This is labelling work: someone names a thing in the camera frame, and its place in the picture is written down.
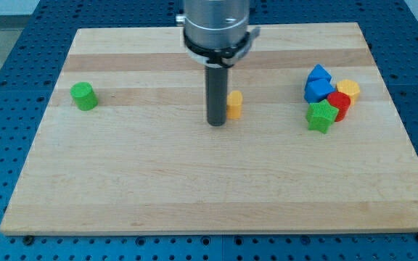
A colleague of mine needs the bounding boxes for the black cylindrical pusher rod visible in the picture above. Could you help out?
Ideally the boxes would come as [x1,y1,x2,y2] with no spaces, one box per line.
[205,67,228,126]

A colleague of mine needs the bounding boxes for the yellow block near rod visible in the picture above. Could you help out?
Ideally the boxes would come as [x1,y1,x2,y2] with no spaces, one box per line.
[226,91,243,120]

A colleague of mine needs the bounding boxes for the blue triangular block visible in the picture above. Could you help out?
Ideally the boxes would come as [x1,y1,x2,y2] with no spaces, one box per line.
[304,64,332,90]

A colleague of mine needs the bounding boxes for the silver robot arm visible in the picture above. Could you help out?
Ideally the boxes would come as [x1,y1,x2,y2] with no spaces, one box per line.
[176,0,261,127]

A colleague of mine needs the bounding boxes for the green cylinder block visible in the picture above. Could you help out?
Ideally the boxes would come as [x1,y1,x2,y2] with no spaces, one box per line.
[70,82,98,111]

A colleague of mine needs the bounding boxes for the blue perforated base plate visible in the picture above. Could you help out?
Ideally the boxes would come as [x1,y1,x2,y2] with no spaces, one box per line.
[0,1,418,260]

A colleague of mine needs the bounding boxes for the blue cube block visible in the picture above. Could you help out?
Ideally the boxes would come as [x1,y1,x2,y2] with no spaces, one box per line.
[304,78,335,103]

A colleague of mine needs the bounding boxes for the wooden board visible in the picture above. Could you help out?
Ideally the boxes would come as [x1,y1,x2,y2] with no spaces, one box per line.
[0,22,418,236]

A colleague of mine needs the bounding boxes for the yellow hexagon block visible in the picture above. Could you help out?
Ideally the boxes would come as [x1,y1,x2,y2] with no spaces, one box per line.
[336,79,361,106]

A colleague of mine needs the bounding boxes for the red cylinder block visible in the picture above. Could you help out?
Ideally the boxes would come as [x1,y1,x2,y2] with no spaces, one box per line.
[327,91,351,122]

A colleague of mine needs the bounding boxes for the green star block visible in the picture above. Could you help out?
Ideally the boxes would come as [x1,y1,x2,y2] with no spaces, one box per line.
[306,99,339,134]

